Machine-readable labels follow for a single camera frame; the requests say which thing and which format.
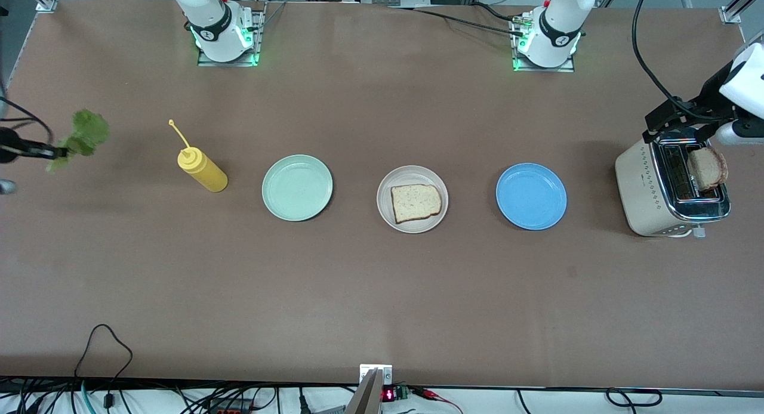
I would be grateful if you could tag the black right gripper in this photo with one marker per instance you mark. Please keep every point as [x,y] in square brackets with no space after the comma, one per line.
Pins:
[8,145]

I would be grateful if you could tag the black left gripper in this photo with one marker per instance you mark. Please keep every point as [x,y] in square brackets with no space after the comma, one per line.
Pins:
[708,96]

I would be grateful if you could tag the green lettuce leaf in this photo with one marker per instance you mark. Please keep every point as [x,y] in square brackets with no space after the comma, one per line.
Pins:
[83,136]

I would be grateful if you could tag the toasted bread slice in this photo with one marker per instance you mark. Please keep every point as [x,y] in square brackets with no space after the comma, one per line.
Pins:
[707,168]
[416,204]

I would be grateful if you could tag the yellow squeeze bottle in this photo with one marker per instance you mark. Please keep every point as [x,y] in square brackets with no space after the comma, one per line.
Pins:
[206,172]

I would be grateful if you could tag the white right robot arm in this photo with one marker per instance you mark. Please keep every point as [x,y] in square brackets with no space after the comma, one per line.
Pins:
[227,47]

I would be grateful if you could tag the blue plate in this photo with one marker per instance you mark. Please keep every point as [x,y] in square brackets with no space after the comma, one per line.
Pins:
[531,196]

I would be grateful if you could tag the light green plate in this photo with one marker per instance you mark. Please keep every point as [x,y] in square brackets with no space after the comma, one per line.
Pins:
[297,187]

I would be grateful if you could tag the beige plate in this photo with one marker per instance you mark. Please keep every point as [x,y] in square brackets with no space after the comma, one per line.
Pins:
[385,187]

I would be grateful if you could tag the beige chrome toaster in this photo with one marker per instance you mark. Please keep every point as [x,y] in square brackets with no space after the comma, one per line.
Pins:
[641,187]

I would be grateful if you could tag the red clip lead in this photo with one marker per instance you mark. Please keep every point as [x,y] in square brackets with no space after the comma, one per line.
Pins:
[427,392]

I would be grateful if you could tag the red display module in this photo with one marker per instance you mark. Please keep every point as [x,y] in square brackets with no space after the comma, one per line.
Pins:
[389,395]

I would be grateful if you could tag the aluminium corner bracket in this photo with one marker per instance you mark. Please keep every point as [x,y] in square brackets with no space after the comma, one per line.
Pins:
[729,14]
[46,4]

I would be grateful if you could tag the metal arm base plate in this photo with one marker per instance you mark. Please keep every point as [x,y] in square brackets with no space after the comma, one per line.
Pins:
[260,38]
[543,69]

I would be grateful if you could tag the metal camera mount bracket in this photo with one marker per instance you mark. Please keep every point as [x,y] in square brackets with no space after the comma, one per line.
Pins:
[385,372]

